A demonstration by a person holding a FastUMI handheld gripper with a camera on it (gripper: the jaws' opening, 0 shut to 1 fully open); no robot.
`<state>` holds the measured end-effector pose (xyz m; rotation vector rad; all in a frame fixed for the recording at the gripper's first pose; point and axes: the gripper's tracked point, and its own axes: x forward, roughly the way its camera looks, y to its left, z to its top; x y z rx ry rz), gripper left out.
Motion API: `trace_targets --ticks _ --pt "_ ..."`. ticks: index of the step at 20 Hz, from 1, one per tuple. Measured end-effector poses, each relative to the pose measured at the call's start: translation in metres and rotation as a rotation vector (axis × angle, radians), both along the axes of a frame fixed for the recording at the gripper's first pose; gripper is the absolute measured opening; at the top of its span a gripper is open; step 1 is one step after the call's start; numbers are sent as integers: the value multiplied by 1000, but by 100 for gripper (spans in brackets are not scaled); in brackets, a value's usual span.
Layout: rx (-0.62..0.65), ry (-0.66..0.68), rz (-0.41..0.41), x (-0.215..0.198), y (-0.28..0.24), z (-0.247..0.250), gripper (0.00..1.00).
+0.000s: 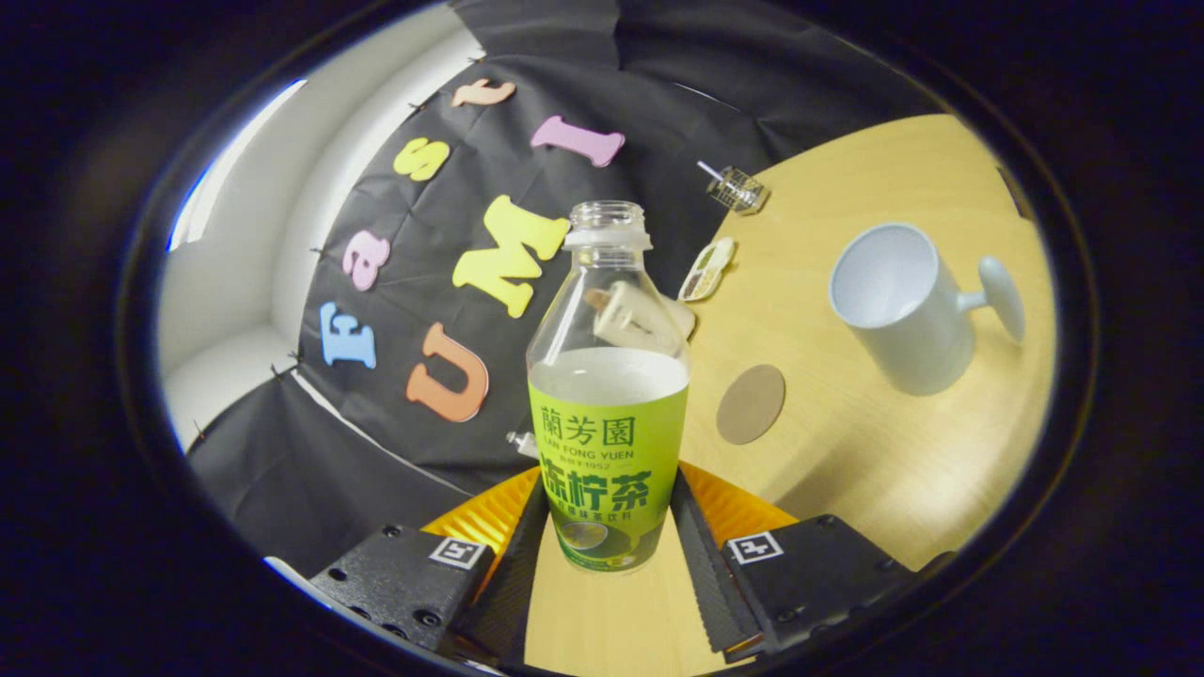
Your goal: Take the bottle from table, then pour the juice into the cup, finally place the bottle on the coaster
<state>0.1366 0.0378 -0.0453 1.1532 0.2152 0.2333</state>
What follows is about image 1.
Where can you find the white straw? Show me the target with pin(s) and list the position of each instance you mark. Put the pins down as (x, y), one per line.
(707, 168)

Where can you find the white divided dish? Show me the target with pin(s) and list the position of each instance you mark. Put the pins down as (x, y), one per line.
(707, 270)

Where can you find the ceiling light panel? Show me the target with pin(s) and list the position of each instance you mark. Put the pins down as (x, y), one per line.
(226, 160)

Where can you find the clear square holder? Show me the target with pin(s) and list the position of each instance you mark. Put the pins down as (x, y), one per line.
(738, 191)

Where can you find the white cup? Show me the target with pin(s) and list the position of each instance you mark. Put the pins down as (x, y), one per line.
(922, 348)

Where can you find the green label juice bottle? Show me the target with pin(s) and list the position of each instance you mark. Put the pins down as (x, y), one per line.
(607, 451)

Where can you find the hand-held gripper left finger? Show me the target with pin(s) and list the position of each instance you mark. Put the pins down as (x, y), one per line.
(508, 592)

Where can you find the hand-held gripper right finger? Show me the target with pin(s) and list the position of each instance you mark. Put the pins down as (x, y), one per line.
(715, 583)

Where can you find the wooden table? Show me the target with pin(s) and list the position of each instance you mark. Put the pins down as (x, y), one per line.
(847, 470)

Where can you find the black table edge clamp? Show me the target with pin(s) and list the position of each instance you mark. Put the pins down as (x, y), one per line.
(1013, 193)

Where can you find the round brown coaster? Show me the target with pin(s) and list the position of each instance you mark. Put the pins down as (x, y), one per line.
(751, 404)

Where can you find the white toaster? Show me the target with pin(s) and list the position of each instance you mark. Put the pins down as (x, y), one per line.
(682, 318)

